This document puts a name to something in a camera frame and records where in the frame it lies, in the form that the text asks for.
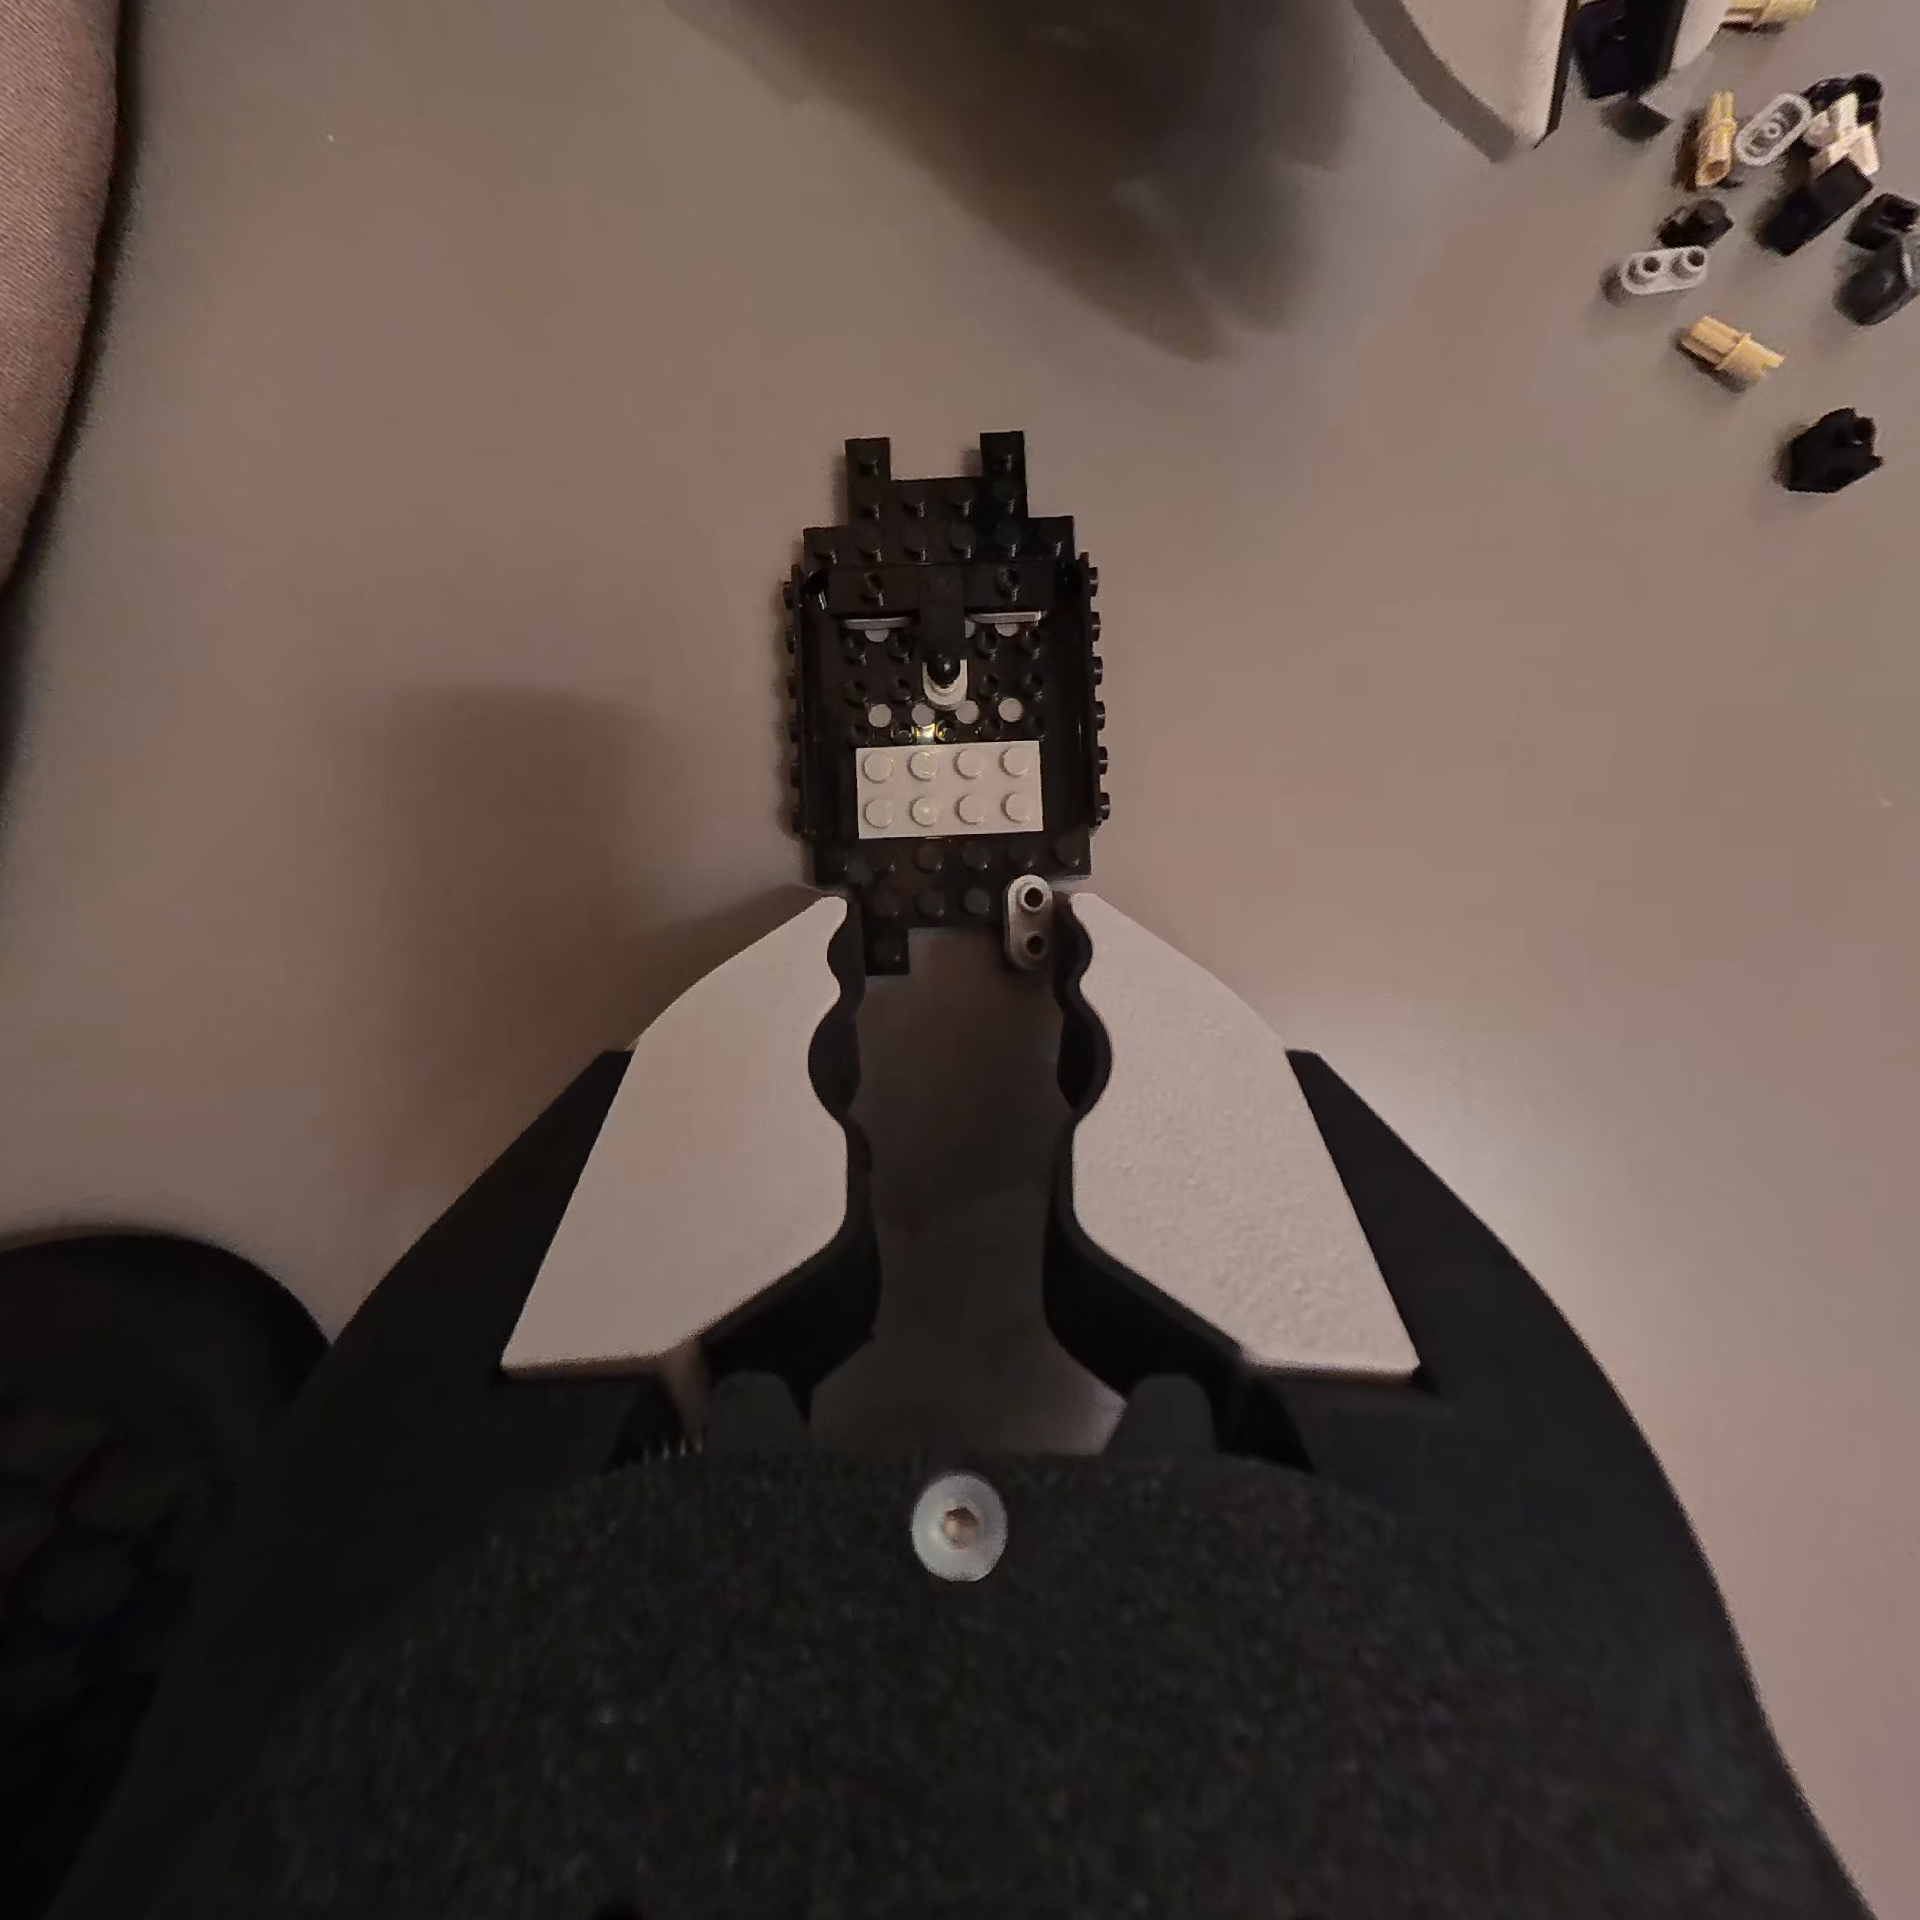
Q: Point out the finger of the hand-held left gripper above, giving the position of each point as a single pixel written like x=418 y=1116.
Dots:
x=1476 y=61
x=1703 y=25

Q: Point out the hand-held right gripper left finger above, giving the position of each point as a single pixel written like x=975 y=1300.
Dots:
x=690 y=1188

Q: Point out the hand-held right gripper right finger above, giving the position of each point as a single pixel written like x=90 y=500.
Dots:
x=1229 y=1188

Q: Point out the light grey two-hole plate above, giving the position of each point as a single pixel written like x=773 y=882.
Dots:
x=1028 y=918

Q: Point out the black toy brick car chassis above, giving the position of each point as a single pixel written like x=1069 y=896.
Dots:
x=946 y=600

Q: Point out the grey desk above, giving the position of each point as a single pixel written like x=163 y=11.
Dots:
x=1349 y=675

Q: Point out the pile of loose toy bricks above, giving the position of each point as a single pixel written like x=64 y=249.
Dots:
x=1831 y=451

